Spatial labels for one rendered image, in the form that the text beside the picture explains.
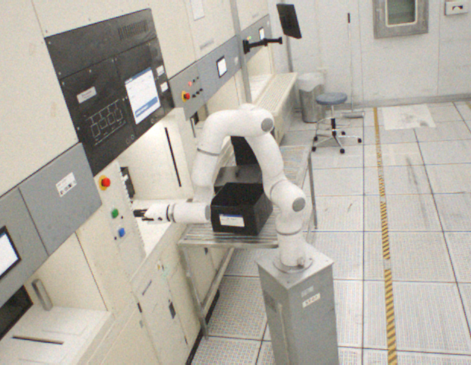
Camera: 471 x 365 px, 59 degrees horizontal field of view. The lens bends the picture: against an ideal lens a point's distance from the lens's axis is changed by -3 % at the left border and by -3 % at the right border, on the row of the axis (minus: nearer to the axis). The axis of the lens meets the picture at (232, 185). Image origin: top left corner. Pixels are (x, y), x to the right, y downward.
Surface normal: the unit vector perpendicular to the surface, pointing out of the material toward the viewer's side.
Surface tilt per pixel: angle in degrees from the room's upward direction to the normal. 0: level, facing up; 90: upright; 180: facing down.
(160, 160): 90
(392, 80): 90
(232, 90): 90
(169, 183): 90
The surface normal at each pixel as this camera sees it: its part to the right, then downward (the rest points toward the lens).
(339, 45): -0.26, 0.47
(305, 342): 0.49, 0.32
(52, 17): 0.95, 0.00
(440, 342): -0.17, -0.88
